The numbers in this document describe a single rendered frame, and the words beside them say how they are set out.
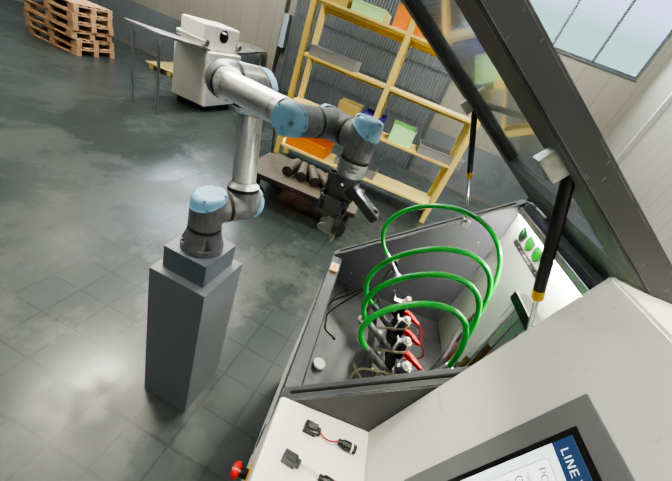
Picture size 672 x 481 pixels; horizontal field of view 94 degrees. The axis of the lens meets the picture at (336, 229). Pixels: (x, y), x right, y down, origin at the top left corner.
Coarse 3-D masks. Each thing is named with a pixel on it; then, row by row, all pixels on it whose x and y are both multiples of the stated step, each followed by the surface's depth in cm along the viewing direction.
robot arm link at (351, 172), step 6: (342, 162) 78; (348, 162) 77; (336, 168) 81; (342, 168) 78; (348, 168) 78; (354, 168) 77; (360, 168) 78; (366, 168) 79; (342, 174) 79; (348, 174) 78; (354, 174) 78; (360, 174) 79; (354, 180) 80
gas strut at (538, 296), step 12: (564, 180) 42; (564, 192) 42; (564, 204) 43; (552, 216) 45; (564, 216) 44; (552, 228) 45; (552, 240) 46; (552, 252) 47; (540, 264) 49; (552, 264) 48; (540, 276) 49; (540, 288) 50; (540, 300) 51; (528, 324) 55
